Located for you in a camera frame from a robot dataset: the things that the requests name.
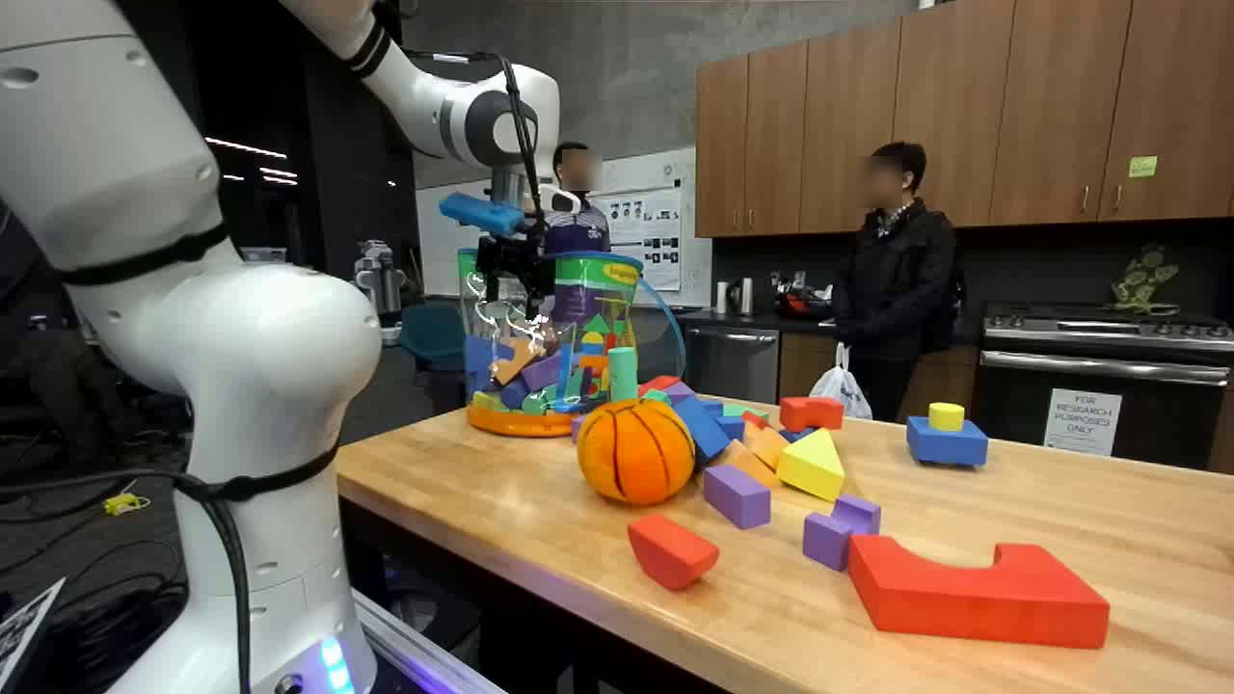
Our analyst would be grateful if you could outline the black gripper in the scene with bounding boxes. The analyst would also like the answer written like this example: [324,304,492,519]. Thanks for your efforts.
[476,226,559,324]

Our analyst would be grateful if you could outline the blue flat foam block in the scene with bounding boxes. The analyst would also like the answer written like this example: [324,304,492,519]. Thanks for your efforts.
[666,394,739,467]

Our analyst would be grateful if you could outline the orange foam block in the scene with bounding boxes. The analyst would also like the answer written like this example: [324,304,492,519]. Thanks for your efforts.
[739,415,792,473]

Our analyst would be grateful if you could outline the small red foam block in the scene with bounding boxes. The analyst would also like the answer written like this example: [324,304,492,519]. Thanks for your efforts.
[626,510,726,595]

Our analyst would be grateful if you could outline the red rectangular foam block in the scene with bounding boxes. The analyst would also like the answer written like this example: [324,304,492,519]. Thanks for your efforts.
[775,394,847,437]

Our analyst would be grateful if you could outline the white plastic shopping bag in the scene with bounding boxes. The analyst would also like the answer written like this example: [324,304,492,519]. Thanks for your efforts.
[805,339,875,425]

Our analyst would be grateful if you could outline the yellow triangle foam block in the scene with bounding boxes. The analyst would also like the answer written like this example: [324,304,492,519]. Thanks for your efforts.
[775,425,853,505]

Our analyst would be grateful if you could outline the purple stepped foam block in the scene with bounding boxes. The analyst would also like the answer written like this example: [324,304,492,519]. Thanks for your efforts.
[799,493,887,575]

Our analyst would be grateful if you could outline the blue foam block with notch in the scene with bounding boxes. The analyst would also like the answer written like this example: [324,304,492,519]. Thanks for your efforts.
[904,412,991,473]

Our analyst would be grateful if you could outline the large red arch block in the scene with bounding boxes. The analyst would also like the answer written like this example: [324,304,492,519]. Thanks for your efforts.
[844,530,1113,651]

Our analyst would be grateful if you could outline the blue chair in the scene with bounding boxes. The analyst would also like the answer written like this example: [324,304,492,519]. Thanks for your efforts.
[398,298,470,376]

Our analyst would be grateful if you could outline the silver kettle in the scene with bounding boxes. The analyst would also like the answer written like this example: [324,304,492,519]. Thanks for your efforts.
[348,236,409,327]

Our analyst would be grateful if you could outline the whiteboard with printed sheets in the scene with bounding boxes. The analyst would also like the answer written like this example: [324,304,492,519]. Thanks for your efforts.
[411,142,718,311]

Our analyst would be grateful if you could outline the blue curved tube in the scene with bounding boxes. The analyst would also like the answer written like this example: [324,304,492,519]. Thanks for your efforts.
[636,275,693,385]

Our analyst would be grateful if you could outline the orange plush basketball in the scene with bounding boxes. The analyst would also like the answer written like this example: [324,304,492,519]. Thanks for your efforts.
[573,396,702,510]

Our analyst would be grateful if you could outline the stainless steel dishwasher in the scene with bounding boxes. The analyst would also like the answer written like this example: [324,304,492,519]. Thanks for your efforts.
[677,318,784,405]

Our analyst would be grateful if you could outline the purple foam cube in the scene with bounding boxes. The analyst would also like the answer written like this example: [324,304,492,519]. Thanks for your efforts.
[699,457,775,530]

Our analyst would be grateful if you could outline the person in black jacket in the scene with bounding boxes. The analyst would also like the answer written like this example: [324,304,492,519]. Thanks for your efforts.
[830,140,965,425]

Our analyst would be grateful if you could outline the small yellow floor object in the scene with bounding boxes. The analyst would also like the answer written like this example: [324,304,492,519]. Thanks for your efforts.
[99,485,155,519]

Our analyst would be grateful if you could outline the white paper sign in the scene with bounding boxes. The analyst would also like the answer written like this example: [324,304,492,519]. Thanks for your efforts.
[1041,385,1126,457]

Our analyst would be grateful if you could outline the stainless steel oven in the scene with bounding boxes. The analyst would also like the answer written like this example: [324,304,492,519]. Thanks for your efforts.
[976,299,1234,469]

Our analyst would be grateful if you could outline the green potted plant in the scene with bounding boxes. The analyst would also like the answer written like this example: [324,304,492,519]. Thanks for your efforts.
[1108,244,1183,316]

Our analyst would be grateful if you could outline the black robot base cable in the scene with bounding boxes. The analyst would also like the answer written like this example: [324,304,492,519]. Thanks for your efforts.
[175,469,257,694]

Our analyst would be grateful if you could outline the brown wooden wall cabinets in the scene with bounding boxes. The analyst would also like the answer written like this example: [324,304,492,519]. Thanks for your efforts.
[691,0,1234,244]

